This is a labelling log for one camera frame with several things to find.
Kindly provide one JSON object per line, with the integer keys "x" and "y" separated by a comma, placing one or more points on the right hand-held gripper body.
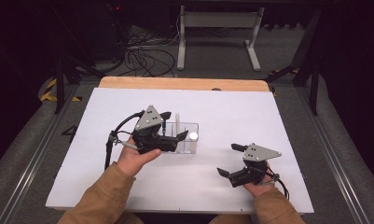
{"x": 257, "y": 153}

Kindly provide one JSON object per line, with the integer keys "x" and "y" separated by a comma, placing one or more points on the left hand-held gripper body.
{"x": 149, "y": 119}

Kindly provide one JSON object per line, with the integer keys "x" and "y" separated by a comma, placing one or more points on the white tube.
{"x": 193, "y": 136}

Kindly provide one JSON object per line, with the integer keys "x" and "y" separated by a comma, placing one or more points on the white marker pen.
{"x": 177, "y": 123}

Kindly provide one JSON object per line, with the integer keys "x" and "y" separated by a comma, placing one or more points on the clear plastic organizer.
{"x": 187, "y": 147}

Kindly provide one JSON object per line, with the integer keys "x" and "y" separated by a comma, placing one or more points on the person's right hand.
{"x": 262, "y": 188}

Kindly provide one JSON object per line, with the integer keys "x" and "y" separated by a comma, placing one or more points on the person's left hand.
{"x": 133, "y": 160}

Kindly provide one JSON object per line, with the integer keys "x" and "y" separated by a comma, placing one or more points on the wooden table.
{"x": 175, "y": 83}

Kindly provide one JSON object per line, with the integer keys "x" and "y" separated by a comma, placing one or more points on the white board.
{"x": 222, "y": 118}

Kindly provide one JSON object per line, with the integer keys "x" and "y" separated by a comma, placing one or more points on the person's right leg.
{"x": 231, "y": 219}

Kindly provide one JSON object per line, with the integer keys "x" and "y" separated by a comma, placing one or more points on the black metal stand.
{"x": 59, "y": 84}
{"x": 313, "y": 84}

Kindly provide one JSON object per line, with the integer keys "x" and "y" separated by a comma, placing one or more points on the dark equipment with red light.
{"x": 110, "y": 31}

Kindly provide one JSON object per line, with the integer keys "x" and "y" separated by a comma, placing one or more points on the yellow black hazard tape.
{"x": 49, "y": 93}

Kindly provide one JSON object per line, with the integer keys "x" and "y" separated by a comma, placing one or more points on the white metal stand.
{"x": 218, "y": 20}

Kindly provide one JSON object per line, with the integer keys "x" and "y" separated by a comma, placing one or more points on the aluminium floor rail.
{"x": 334, "y": 158}
{"x": 35, "y": 158}

